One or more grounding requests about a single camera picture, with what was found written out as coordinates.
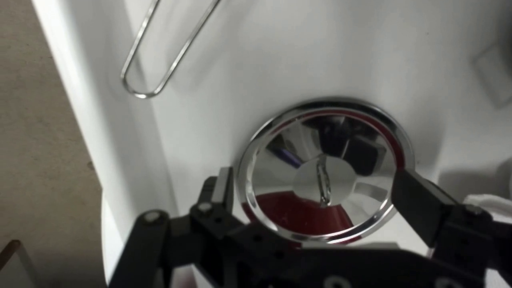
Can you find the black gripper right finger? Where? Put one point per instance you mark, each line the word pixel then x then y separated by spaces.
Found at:
pixel 426 213

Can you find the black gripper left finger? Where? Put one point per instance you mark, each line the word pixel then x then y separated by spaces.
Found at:
pixel 208 213

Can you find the shiny steel bowl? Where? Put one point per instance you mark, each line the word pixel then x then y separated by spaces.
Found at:
pixel 277 177

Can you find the white tray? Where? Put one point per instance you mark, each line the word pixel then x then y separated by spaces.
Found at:
pixel 240 53

